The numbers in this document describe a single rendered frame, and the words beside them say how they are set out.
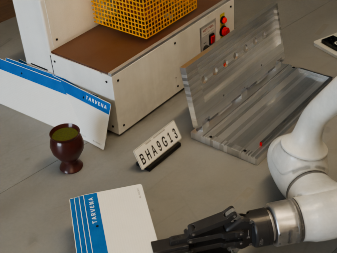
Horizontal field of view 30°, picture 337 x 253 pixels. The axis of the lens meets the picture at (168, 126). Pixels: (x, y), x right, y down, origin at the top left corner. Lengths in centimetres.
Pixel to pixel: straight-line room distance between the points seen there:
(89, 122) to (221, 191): 42
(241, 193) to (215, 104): 29
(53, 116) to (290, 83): 68
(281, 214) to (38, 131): 80
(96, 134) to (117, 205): 37
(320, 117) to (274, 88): 56
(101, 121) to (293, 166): 55
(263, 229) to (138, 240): 25
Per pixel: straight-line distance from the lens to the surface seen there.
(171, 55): 177
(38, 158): 168
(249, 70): 179
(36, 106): 183
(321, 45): 208
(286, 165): 136
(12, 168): 167
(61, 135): 157
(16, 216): 153
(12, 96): 190
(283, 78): 188
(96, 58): 167
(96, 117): 166
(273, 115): 172
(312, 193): 129
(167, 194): 150
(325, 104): 125
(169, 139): 162
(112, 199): 137
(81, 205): 137
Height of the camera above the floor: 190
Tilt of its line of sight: 35 degrees down
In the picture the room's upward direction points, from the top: 5 degrees counter-clockwise
